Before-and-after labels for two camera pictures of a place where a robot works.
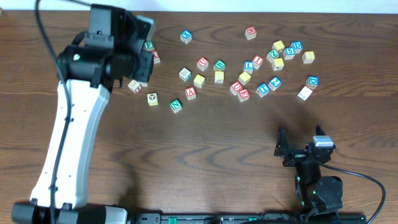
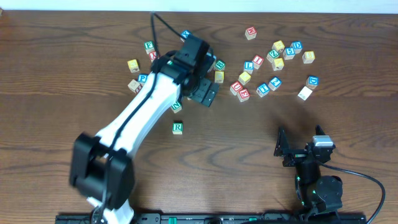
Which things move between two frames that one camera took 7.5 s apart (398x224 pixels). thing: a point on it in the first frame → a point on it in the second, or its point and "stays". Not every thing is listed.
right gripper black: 298,157 stays
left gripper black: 146,65 → 204,92
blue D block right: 312,82 stays
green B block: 219,65 stays
